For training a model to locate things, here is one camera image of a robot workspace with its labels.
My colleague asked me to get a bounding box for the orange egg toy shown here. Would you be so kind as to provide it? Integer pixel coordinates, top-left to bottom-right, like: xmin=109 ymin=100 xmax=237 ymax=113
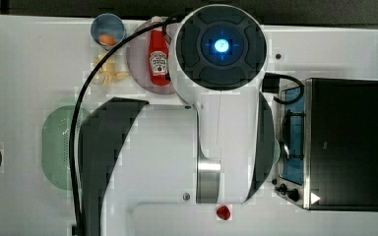
xmin=98 ymin=34 xmax=117 ymax=46

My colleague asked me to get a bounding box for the red ketchup bottle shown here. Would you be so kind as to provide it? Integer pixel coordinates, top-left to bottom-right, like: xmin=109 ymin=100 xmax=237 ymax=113
xmin=148 ymin=28 xmax=169 ymax=87

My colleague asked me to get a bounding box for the peeled banana toy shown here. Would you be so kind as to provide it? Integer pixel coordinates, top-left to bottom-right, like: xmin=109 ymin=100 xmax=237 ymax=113
xmin=92 ymin=57 xmax=130 ymax=86

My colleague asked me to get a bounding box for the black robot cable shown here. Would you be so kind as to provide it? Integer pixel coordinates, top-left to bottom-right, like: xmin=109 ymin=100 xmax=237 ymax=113
xmin=68 ymin=14 xmax=186 ymax=236

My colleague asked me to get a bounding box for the red strawberry toy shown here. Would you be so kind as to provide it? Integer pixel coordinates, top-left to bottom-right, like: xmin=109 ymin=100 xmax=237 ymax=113
xmin=216 ymin=206 xmax=231 ymax=220

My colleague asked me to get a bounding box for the grey purple plate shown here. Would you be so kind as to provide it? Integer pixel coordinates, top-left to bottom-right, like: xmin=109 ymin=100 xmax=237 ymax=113
xmin=127 ymin=29 xmax=175 ymax=94

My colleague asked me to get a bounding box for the green plastic strainer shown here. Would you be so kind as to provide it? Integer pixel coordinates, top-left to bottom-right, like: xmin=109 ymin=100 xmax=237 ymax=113
xmin=41 ymin=105 xmax=75 ymax=191

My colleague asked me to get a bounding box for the blue bowl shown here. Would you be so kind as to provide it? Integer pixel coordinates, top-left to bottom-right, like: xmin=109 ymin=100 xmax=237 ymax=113
xmin=91 ymin=13 xmax=126 ymax=50

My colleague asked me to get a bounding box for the black toaster oven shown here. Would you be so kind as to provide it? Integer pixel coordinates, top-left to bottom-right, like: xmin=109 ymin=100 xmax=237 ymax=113
xmin=272 ymin=78 xmax=378 ymax=211

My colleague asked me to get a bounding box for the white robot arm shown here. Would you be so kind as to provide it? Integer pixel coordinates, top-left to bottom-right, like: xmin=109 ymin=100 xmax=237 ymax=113
xmin=78 ymin=4 xmax=278 ymax=236

